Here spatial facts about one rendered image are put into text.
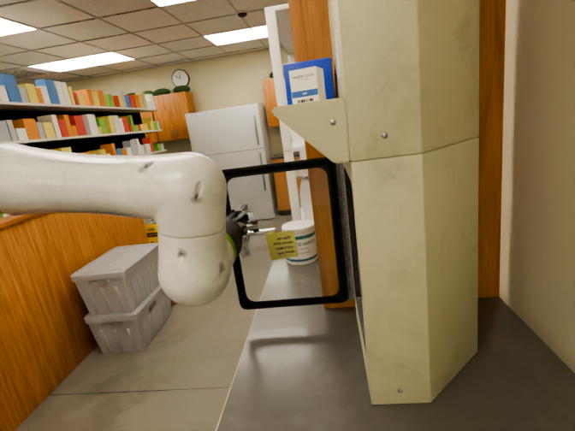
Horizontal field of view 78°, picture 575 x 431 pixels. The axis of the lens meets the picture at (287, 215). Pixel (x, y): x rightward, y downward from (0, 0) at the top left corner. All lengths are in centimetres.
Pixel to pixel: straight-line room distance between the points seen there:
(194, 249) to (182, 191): 8
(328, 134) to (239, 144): 506
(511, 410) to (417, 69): 61
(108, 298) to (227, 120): 354
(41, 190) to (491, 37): 96
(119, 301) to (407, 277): 239
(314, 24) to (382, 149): 47
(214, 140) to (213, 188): 521
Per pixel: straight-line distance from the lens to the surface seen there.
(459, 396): 83
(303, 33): 96
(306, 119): 57
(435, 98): 63
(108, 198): 57
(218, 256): 53
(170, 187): 50
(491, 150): 104
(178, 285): 54
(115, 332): 296
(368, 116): 58
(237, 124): 560
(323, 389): 83
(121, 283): 274
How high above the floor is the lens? 149
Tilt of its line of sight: 15 degrees down
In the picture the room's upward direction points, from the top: 8 degrees counter-clockwise
